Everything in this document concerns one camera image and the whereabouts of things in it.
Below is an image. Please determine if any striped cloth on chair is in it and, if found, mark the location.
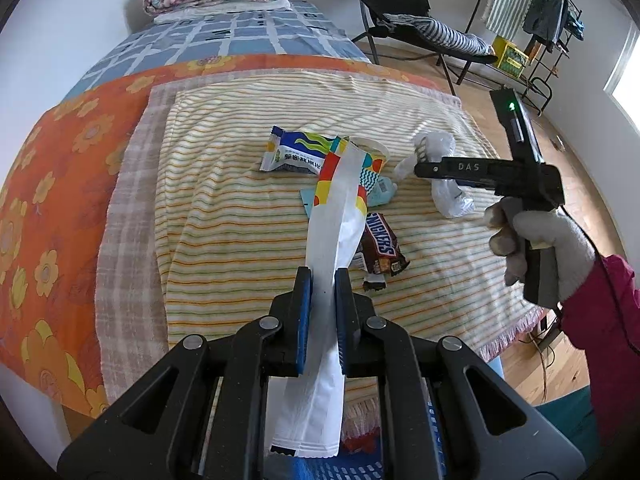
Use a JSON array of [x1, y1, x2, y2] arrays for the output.
[[383, 13, 495, 55]]

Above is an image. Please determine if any blue checked bed sheet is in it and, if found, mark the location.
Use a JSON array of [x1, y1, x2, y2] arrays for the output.
[[65, 1, 368, 100]]

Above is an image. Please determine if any blue plastic trash basket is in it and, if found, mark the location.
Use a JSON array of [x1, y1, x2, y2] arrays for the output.
[[259, 353, 507, 480]]

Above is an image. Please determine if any white blue green snack packet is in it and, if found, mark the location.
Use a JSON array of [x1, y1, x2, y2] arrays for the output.
[[260, 126, 334, 176]]

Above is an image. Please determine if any pink sleeve right forearm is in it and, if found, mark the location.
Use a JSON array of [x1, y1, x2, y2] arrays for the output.
[[562, 255, 639, 444]]

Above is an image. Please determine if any white gloved right hand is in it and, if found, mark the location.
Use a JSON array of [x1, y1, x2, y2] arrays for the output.
[[484, 197, 596, 309]]

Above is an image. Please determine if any brown snickers wrapper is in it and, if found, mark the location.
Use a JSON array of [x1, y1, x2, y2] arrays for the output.
[[350, 212, 410, 292]]

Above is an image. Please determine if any white paper bag wrapper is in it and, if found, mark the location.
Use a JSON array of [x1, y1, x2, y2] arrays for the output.
[[269, 136, 390, 458]]

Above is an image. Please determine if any white plastic bag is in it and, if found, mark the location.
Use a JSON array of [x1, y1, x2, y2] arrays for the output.
[[392, 130, 474, 219]]

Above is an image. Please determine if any black folding chair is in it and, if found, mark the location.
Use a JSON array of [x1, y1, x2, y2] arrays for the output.
[[355, 0, 497, 86]]

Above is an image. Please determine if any striped yellow towel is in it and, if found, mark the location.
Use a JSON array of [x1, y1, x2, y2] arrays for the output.
[[155, 70, 541, 359]]

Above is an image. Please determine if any dark hanging garment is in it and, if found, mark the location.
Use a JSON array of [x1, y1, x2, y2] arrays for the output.
[[523, 0, 585, 52]]

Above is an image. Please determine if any black clothes rack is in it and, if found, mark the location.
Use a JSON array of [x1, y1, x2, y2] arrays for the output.
[[466, 0, 586, 117]]

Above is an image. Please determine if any yellow green box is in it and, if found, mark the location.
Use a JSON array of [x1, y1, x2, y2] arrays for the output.
[[492, 36, 529, 79]]

